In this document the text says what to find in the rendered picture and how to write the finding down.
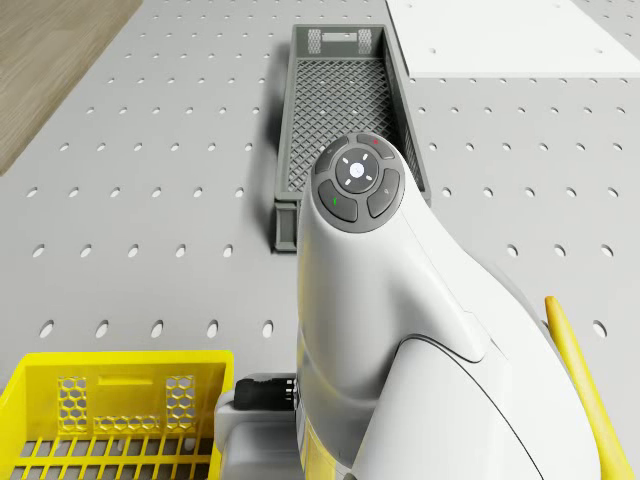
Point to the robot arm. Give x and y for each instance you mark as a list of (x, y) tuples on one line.
[(400, 325)]

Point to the dark grey basket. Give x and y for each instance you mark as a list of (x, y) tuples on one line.
[(335, 100)]

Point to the white board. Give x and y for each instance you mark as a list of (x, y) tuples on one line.
[(510, 40)]

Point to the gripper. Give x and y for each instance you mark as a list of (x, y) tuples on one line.
[(250, 440)]

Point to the yellow basket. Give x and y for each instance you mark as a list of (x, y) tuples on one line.
[(125, 370)]

